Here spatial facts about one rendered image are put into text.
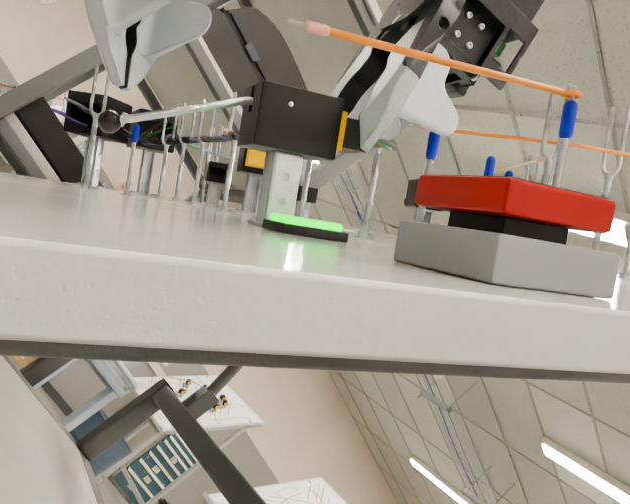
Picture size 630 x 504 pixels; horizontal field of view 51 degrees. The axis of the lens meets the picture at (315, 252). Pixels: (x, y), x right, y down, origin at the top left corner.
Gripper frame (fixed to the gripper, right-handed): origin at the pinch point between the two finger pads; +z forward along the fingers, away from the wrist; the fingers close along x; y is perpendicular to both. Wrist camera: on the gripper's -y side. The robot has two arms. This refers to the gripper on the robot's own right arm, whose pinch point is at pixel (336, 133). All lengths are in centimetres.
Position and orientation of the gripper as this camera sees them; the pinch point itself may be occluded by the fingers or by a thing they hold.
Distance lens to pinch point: 46.2
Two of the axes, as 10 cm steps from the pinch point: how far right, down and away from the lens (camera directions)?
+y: 7.7, 5.4, 3.5
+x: -3.6, -1.1, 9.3
